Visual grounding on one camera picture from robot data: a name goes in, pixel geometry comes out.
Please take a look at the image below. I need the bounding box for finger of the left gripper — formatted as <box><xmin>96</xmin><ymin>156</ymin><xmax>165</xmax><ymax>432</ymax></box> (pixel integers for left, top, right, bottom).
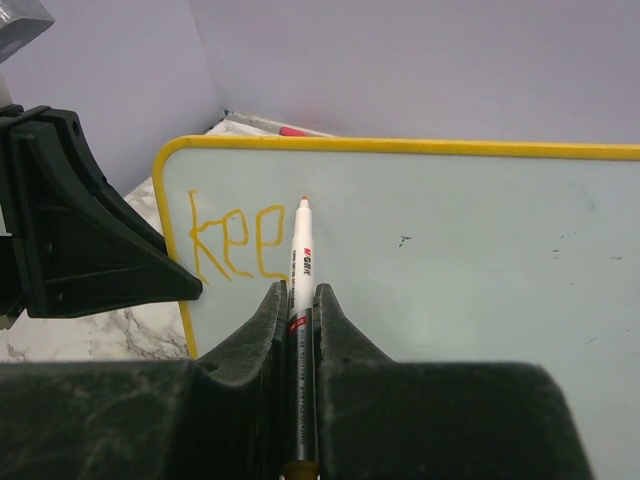
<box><xmin>9</xmin><ymin>104</ymin><xmax>203</xmax><ymax>319</ymax></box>

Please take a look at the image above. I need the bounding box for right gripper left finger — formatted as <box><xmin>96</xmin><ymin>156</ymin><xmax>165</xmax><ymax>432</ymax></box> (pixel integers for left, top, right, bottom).
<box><xmin>1</xmin><ymin>282</ymin><xmax>287</xmax><ymax>479</ymax></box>

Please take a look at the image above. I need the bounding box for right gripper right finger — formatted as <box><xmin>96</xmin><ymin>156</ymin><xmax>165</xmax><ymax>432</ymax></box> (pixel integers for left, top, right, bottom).
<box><xmin>314</xmin><ymin>284</ymin><xmax>593</xmax><ymax>479</ymax></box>

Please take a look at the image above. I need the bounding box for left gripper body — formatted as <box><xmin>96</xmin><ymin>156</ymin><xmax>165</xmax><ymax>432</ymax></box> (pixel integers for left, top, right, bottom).
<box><xmin>1</xmin><ymin>103</ymin><xmax>24</xmax><ymax>330</ymax></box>

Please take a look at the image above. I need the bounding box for yellow framed whiteboard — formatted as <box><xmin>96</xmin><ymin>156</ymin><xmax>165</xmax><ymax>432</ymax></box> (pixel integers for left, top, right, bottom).
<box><xmin>152</xmin><ymin>135</ymin><xmax>639</xmax><ymax>479</ymax></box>

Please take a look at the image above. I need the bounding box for red black marker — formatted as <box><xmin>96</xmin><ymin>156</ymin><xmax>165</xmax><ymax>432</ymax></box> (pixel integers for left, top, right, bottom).
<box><xmin>278</xmin><ymin>126</ymin><xmax>314</xmax><ymax>137</ymax></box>

